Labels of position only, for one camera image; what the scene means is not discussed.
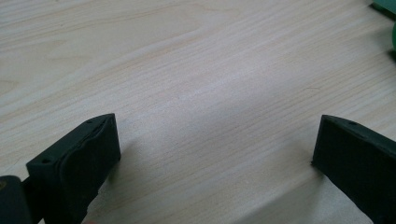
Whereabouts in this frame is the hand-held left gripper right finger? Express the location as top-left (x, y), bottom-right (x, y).
top-left (312, 114), bottom-right (396, 224)

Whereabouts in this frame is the small teal toy brick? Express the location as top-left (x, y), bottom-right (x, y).
top-left (372, 0), bottom-right (396, 21)

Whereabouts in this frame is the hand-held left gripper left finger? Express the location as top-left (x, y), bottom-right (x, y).
top-left (26, 113), bottom-right (121, 224)

